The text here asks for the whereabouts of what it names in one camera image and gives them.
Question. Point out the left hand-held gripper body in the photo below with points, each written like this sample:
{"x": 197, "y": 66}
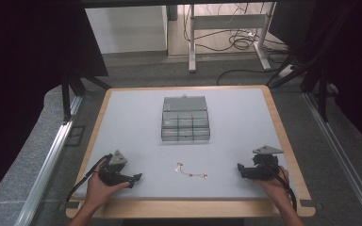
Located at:
{"x": 111, "y": 175}

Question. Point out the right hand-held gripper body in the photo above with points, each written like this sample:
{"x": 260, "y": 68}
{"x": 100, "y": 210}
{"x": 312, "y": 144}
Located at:
{"x": 262, "y": 168}

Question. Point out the clear plastic compartment box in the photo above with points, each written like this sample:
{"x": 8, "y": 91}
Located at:
{"x": 184, "y": 121}

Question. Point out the person's left hand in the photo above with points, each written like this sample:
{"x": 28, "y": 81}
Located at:
{"x": 102, "y": 193}

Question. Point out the person's right hand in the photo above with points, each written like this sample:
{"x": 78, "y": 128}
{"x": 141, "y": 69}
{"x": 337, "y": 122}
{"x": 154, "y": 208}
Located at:
{"x": 273, "y": 188}

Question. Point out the white table mat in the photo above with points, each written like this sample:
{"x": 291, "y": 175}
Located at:
{"x": 138, "y": 125}

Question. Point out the wooden table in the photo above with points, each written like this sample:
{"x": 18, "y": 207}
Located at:
{"x": 182, "y": 208}

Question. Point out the black metal stand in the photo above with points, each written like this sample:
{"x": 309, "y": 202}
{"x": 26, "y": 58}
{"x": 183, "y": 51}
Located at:
{"x": 72, "y": 91}
{"x": 314, "y": 72}

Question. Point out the black curtain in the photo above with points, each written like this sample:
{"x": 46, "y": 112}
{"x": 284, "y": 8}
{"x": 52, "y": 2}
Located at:
{"x": 28, "y": 62}
{"x": 352, "y": 56}

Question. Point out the aluminium floor rail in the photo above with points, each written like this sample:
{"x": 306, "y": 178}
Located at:
{"x": 45, "y": 169}
{"x": 342, "y": 147}

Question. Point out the white metal desk frame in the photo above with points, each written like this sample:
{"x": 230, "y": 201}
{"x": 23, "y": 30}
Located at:
{"x": 226, "y": 22}

